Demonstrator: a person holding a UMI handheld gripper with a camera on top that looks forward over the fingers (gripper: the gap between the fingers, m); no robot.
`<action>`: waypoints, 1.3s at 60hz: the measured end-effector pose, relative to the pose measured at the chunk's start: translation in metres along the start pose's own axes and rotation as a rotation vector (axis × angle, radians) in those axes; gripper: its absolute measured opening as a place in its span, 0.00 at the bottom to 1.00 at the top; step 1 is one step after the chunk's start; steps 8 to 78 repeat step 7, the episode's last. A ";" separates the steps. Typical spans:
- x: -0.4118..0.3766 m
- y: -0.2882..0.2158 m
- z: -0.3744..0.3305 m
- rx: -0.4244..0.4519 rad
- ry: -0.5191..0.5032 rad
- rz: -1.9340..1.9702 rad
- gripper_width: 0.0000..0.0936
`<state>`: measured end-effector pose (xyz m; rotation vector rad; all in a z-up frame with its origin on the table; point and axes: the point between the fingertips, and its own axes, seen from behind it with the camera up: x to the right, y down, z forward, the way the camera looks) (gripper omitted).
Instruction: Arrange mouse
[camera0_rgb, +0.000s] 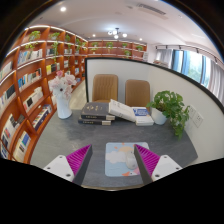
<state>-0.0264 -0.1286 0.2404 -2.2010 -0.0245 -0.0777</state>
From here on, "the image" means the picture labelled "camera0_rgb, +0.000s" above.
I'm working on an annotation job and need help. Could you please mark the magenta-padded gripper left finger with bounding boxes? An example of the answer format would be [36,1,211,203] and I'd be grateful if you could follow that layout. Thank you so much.
[43,143,94,186]

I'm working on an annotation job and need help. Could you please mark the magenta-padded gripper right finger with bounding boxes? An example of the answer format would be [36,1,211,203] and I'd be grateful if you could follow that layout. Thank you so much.
[133,143,183,186]

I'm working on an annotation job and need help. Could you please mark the pastel cloud print mouse pad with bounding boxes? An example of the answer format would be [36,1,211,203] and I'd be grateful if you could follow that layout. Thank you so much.
[104,141,150,178]

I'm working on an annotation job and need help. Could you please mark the white book with blue cover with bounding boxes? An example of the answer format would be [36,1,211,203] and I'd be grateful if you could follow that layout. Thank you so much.
[131,106,155,127]

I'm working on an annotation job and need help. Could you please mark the white ceramic jug vase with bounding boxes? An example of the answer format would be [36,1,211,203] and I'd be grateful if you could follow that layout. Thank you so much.
[54,94,73,120]

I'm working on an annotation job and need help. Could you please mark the green potted plant white pot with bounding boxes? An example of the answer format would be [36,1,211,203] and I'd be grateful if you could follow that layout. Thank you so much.
[145,89,191,141]

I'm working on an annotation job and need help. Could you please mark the thick white book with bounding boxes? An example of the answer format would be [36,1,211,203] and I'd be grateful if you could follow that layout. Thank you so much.
[108,98,138,123]

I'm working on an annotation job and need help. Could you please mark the tan upholstered chair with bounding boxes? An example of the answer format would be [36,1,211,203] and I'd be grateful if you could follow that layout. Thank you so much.
[92,73,119,104]
[125,79,151,108]

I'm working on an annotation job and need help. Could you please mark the pink and white flower bouquet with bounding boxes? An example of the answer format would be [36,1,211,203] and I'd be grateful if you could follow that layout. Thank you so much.
[48,69,78,100]

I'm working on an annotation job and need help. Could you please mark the curved wooden bookshelf unit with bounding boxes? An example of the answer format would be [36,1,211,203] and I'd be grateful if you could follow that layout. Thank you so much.
[0,24,89,164]

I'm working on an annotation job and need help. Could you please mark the window with curtains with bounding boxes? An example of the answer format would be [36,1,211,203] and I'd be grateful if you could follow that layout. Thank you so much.
[154,44,224,101]

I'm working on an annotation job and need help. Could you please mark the wooden shelf unit with plants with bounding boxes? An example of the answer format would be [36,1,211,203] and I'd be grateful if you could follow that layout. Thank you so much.
[87,38,148,61]

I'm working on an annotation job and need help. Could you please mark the ceiling spotlight cluster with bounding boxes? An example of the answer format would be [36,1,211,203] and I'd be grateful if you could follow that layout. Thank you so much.
[107,28,128,39]

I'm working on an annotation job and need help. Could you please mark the ceiling air vent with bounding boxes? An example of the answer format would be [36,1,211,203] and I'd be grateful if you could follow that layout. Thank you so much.
[136,3,167,16]

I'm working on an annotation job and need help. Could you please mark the white wall socket panel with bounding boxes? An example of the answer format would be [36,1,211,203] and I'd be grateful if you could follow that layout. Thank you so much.
[191,105,204,128]

